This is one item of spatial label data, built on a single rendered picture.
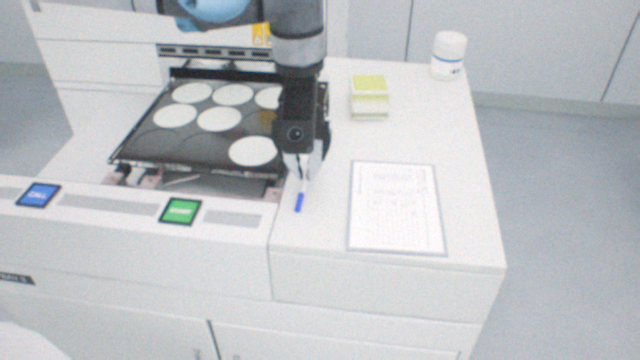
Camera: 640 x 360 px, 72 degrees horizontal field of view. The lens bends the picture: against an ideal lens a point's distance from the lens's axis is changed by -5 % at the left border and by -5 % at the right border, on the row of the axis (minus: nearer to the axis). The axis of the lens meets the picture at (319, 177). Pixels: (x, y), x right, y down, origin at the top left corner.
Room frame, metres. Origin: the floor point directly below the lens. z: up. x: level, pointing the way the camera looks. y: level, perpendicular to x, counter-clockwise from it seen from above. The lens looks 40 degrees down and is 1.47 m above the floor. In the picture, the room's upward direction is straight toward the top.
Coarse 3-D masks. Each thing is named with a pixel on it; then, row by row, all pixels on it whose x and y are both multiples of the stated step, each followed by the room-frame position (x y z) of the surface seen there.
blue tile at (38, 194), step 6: (36, 186) 0.58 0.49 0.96; (42, 186) 0.58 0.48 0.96; (30, 192) 0.56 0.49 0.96; (36, 192) 0.56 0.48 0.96; (42, 192) 0.56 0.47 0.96; (48, 192) 0.56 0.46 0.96; (24, 198) 0.55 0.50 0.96; (30, 198) 0.55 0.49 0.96; (36, 198) 0.55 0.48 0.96; (42, 198) 0.55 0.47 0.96; (42, 204) 0.53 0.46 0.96
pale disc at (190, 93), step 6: (192, 84) 1.04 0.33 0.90; (198, 84) 1.04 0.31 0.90; (204, 84) 1.04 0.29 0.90; (174, 90) 1.01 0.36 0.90; (180, 90) 1.01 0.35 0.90; (186, 90) 1.01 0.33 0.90; (192, 90) 1.01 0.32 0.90; (198, 90) 1.01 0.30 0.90; (204, 90) 1.01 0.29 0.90; (210, 90) 1.01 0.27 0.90; (174, 96) 0.98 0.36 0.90; (180, 96) 0.98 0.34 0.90; (186, 96) 0.98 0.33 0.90; (192, 96) 0.98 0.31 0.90; (198, 96) 0.98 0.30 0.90; (204, 96) 0.98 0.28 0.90; (186, 102) 0.95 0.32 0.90; (192, 102) 0.95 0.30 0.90
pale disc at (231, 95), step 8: (224, 88) 1.02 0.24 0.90; (232, 88) 1.02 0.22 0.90; (240, 88) 1.02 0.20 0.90; (248, 88) 1.02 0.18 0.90; (216, 96) 0.98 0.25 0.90; (224, 96) 0.98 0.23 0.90; (232, 96) 0.98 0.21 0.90; (240, 96) 0.98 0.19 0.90; (248, 96) 0.98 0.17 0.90; (224, 104) 0.95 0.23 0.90; (232, 104) 0.95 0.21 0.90
